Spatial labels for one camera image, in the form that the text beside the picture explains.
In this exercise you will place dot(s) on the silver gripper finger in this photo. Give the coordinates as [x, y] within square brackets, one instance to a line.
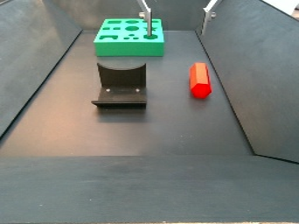
[145, 15]
[208, 14]

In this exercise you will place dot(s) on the red hexagon prism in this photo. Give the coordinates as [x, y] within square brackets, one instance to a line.
[199, 80]

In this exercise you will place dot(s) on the green shape sorter block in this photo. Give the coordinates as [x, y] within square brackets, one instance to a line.
[121, 37]

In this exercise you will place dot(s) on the black curved holder stand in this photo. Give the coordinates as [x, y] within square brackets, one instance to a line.
[121, 87]

